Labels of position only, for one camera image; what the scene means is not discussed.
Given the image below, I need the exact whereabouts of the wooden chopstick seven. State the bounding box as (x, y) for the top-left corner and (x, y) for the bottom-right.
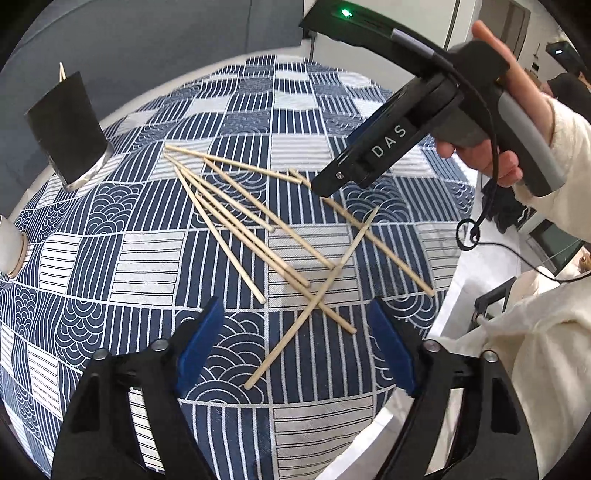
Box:
(280, 169), (436, 297)

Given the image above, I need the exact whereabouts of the wooden chopstick four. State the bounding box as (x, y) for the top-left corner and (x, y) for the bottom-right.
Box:
(195, 195), (356, 334)

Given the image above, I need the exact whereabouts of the wooden chopstick five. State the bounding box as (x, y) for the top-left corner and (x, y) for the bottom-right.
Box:
(204, 159), (335, 270)

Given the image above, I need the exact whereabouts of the wooden chopstick two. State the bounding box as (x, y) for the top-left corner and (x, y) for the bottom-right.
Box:
(171, 162), (269, 305)

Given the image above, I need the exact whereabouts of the wooden chopstick three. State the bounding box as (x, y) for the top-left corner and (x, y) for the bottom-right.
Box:
(164, 153), (310, 289)

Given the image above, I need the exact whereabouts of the wooden chopstick six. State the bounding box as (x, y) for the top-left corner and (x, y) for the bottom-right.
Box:
(165, 143), (303, 185)

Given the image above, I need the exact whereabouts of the wooden chopstick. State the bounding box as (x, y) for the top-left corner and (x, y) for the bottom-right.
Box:
(58, 62), (67, 83)

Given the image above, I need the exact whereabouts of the cream sleeve right forearm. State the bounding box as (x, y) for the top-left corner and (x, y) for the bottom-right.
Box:
(513, 95), (591, 242)

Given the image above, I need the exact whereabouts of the person right hand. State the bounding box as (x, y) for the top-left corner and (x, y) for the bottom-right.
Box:
(436, 20), (555, 187)

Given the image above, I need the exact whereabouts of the small potted succulent plant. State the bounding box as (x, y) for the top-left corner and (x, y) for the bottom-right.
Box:
(0, 216), (28, 278)

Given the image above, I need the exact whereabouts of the blue white checkered tablecloth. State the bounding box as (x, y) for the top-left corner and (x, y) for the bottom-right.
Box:
(1, 55), (474, 479)

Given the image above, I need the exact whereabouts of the black cylindrical utensil holder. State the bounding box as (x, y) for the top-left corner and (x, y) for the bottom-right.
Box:
(26, 72), (113, 192)

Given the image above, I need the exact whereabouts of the black cable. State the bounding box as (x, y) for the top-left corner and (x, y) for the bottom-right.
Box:
(455, 82), (591, 283)

